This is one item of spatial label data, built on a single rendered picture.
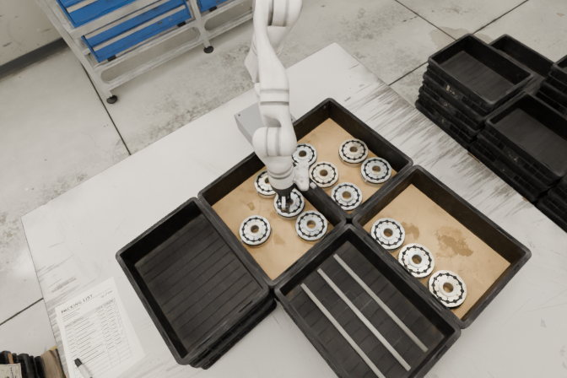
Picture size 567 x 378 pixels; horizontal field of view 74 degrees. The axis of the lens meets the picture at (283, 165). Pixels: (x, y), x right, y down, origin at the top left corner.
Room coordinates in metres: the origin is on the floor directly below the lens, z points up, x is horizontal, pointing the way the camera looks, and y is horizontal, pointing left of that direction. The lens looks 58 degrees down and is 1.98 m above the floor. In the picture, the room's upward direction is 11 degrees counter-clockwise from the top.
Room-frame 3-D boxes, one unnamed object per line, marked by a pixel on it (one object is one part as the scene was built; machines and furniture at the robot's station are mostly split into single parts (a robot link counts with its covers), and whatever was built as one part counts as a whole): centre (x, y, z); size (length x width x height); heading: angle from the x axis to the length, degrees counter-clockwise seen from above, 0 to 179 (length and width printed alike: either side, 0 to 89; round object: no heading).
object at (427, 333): (0.18, -0.13, 0.87); 0.40 x 0.30 x 0.11; 31
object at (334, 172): (0.64, -0.13, 0.86); 0.10 x 0.10 x 0.01
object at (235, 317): (0.37, 0.33, 0.92); 0.40 x 0.30 x 0.02; 31
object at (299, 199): (0.56, 0.00, 0.86); 0.10 x 0.10 x 0.01
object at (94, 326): (0.30, 0.72, 0.70); 0.33 x 0.23 x 0.01; 25
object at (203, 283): (0.37, 0.33, 0.87); 0.40 x 0.30 x 0.11; 31
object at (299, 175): (0.53, -0.01, 1.11); 0.11 x 0.09 x 0.06; 79
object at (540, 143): (0.86, -1.20, 0.31); 0.40 x 0.30 x 0.34; 25
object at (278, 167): (0.53, 0.02, 1.21); 0.09 x 0.07 x 0.15; 76
